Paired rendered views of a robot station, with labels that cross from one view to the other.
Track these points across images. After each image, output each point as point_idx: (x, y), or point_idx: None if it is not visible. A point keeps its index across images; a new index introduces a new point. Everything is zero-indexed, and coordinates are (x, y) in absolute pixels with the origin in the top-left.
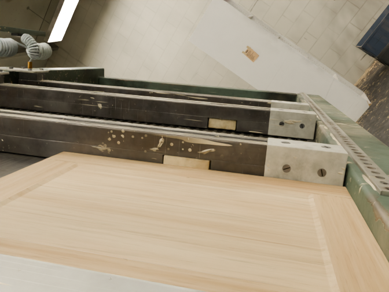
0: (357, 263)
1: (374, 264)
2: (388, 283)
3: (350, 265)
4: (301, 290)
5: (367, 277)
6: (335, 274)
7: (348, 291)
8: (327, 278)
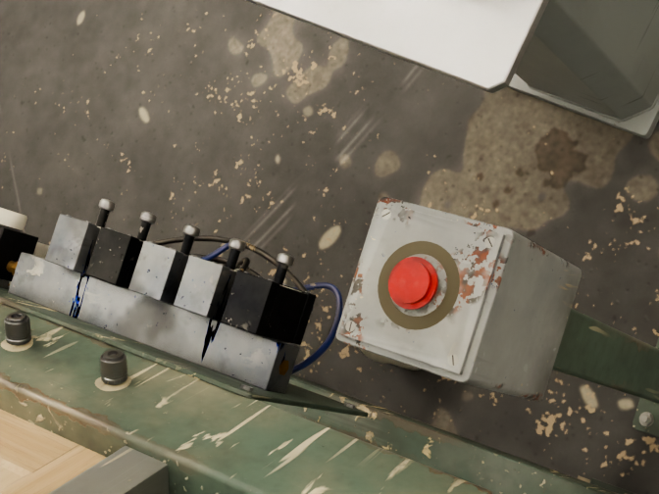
0: (5, 437)
1: (16, 427)
2: (42, 437)
3: (3, 443)
4: (5, 489)
5: (25, 443)
6: (5, 459)
7: (30, 465)
8: (3, 468)
